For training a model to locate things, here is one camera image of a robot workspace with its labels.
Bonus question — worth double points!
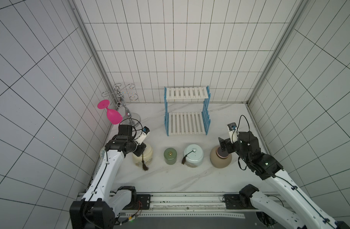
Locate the cream tasselled tea canister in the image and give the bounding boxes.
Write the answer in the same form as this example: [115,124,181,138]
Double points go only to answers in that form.
[132,143,153,171]

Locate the brown clay tea canister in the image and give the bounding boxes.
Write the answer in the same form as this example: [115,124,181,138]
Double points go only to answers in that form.
[210,146,232,169]

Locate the small green tea canister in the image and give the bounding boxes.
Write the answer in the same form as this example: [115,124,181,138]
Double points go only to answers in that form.
[164,148,177,165]

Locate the pale blue tasselled tea canister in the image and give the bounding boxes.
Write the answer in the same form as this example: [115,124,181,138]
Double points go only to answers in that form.
[181,144,204,168]

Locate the blue white slatted shelf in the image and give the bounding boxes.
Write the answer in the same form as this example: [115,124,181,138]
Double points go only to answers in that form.
[164,86,211,136]

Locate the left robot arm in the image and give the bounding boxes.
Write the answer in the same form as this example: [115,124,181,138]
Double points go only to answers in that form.
[69,125,150,229]

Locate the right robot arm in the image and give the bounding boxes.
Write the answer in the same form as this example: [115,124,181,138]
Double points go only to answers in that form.
[219,130,349,229]

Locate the patterned ceramic plate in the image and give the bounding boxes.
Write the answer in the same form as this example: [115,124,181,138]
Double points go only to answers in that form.
[99,147,106,159]

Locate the pink plastic goblet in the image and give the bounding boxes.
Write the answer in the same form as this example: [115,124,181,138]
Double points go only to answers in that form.
[97,100,123,125]

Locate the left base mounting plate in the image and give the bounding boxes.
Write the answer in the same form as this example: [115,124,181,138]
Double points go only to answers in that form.
[123,194,152,210]

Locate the base mounting plate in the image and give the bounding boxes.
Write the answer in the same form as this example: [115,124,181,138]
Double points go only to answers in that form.
[222,194,249,210]
[123,194,152,210]

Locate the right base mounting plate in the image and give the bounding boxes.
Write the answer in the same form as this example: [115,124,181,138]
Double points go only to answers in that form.
[222,194,249,210]

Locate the chrome cup holder stand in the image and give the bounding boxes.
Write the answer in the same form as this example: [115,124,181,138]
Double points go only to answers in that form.
[101,83,141,127]

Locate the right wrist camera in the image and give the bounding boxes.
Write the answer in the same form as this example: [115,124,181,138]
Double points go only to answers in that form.
[227,122,238,143]

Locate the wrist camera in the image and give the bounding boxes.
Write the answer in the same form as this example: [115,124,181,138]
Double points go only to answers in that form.
[227,122,238,143]
[135,127,150,145]

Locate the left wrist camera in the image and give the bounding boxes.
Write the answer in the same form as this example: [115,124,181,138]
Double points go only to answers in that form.
[135,127,150,145]

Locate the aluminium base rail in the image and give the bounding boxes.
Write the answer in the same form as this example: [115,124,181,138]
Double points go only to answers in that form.
[73,191,304,219]

